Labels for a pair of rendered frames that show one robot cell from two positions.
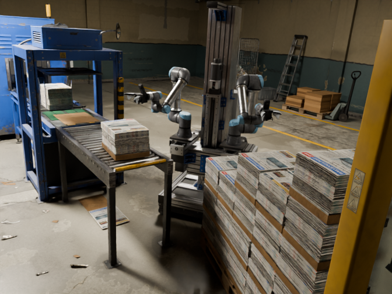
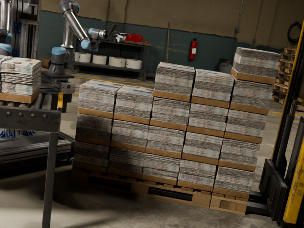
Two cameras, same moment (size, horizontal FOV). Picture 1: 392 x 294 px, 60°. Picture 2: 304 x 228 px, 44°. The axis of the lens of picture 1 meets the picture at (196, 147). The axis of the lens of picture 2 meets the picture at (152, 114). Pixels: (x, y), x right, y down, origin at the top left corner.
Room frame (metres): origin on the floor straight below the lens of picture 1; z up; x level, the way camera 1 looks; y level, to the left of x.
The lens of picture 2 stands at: (0.96, 2.30, 1.37)
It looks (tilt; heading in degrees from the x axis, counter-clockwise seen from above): 13 degrees down; 293
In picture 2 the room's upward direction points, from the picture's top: 9 degrees clockwise
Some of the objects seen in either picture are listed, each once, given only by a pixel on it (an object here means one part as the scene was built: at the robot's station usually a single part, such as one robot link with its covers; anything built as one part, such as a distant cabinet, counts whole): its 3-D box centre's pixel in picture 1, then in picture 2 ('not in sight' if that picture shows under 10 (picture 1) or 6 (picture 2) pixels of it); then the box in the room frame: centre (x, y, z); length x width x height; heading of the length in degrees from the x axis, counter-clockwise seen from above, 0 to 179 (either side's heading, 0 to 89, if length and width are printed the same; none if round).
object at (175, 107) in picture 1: (176, 95); not in sight; (3.30, 0.22, 1.19); 0.15 x 0.12 x 0.55; 46
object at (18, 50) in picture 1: (67, 52); not in sight; (3.74, 1.43, 1.50); 0.94 x 0.68 x 0.10; 128
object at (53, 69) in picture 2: (234, 138); (57, 68); (3.06, -0.35, 0.87); 0.15 x 0.15 x 0.10
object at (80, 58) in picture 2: not in sight; (110, 53); (5.61, -5.51, 0.55); 1.80 x 0.70 x 1.09; 38
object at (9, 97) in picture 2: (129, 153); (22, 93); (2.60, 0.54, 0.83); 0.29 x 0.16 x 0.04; 121
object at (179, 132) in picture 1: (184, 130); not in sight; (3.21, 0.12, 0.87); 0.15 x 0.15 x 0.10
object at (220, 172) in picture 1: (253, 237); (148, 140); (2.13, -0.45, 0.42); 1.17 x 0.39 x 0.83; 19
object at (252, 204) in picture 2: not in sight; (205, 198); (1.57, -0.52, 0.05); 1.05 x 0.10 x 0.04; 19
